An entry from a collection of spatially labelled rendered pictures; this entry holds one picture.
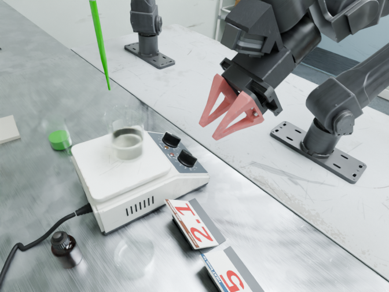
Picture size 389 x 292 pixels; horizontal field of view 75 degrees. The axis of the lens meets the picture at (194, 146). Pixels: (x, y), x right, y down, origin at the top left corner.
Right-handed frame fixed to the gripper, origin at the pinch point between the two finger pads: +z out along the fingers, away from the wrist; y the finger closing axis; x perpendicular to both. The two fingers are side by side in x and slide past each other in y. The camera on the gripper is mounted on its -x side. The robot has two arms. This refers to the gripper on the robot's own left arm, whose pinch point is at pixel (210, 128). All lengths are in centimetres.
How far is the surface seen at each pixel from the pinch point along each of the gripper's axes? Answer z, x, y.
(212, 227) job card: 11.3, 7.2, 8.5
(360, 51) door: -159, 224, -94
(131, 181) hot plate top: 13.0, -5.1, 0.2
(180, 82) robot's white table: -3.1, 20.0, -34.0
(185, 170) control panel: 7.9, 3.2, -0.2
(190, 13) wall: -58, 104, -176
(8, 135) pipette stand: 29.6, -8.7, -29.4
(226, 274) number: 12.4, 3.6, 15.8
